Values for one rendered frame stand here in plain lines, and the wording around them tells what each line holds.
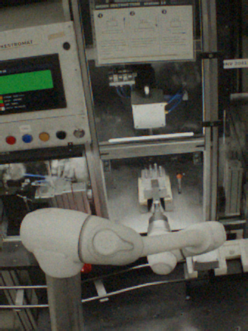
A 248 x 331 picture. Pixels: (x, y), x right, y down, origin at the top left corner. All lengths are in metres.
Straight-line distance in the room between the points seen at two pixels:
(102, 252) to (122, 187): 1.05
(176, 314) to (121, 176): 0.68
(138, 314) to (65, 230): 0.86
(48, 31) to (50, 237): 0.62
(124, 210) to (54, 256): 0.87
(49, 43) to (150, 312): 1.13
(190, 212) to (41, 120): 0.76
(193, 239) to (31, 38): 0.82
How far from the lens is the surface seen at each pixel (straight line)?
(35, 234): 1.44
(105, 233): 1.34
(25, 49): 1.68
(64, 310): 1.57
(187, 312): 2.18
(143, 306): 2.20
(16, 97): 1.74
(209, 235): 1.86
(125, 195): 2.32
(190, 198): 2.29
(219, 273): 2.08
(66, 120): 1.80
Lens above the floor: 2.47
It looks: 39 degrees down
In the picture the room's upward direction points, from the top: 7 degrees counter-clockwise
